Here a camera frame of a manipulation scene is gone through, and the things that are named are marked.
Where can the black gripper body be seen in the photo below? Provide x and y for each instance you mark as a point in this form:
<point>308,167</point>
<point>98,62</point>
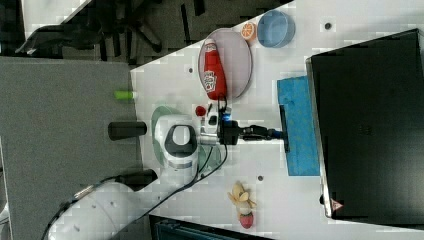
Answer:
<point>229,132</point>

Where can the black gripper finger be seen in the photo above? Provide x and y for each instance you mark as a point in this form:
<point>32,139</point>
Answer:
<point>254,137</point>
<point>256,129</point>

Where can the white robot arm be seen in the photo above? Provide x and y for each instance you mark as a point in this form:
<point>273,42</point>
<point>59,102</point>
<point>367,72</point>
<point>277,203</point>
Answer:
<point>102,210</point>

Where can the black robot base upper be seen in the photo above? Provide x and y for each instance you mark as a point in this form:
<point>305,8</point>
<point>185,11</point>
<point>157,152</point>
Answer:
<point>124,130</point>

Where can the black robot base lower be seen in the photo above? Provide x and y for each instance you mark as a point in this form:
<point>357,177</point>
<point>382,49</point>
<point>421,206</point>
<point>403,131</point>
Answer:
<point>137,180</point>

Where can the black toaster oven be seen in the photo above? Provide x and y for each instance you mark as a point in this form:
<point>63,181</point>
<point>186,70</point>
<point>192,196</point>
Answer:
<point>368,113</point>

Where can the small red strawberry toy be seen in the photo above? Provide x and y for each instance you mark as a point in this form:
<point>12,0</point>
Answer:
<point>200,111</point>

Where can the green cup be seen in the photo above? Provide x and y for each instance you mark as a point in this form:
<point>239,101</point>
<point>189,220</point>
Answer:
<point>209,158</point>

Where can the red ketchup bottle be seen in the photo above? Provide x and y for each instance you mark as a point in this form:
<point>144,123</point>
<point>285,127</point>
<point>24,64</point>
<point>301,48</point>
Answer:
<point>214,77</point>

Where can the peeled banana toy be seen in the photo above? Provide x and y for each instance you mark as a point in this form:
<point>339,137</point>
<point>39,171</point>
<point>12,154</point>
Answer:
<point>240,198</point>

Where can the grey oval plate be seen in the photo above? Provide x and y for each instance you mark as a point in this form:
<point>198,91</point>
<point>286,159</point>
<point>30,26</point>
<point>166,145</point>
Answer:
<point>236,60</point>

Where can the orange slice toy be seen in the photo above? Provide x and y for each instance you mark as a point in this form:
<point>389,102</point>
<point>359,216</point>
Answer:
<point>248,31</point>

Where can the blue bowl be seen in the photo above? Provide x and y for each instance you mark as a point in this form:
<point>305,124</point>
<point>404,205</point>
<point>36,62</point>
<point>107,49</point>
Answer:
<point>275,29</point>

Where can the green cylinder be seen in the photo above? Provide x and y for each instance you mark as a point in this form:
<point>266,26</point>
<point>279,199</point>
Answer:
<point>125,95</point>

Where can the black office chair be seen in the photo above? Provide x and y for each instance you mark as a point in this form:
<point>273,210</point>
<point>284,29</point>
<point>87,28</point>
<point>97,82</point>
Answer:
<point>92,25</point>

